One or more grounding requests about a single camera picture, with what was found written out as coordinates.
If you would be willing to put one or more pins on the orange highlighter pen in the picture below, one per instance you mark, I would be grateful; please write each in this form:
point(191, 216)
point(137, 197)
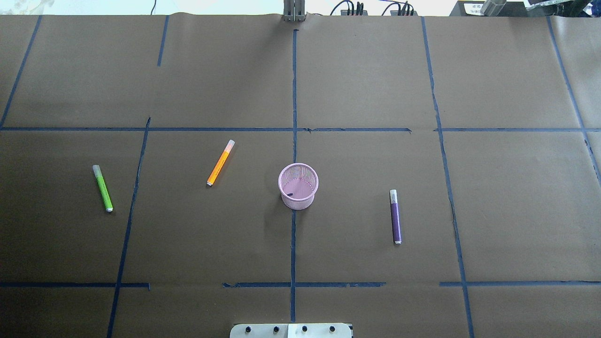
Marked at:
point(220, 163)

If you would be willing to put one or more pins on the purple highlighter pen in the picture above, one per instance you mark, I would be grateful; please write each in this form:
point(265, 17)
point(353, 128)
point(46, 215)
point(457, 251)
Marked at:
point(395, 217)

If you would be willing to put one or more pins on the green highlighter pen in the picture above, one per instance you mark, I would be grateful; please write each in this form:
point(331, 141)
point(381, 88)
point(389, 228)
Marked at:
point(103, 188)

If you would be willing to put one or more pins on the pink mesh pen holder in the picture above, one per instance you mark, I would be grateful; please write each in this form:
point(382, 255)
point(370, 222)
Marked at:
point(298, 184)

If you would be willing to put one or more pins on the black box under cup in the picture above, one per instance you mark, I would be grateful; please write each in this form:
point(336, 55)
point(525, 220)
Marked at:
point(473, 8)

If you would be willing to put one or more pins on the silver metal cup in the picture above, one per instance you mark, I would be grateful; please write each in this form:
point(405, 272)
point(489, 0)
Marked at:
point(492, 8)

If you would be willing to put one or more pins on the aluminium frame post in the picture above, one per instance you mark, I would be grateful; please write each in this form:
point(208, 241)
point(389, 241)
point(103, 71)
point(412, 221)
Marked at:
point(294, 10)

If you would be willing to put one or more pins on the white mount base plate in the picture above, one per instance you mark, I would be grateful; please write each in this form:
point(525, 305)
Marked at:
point(292, 330)

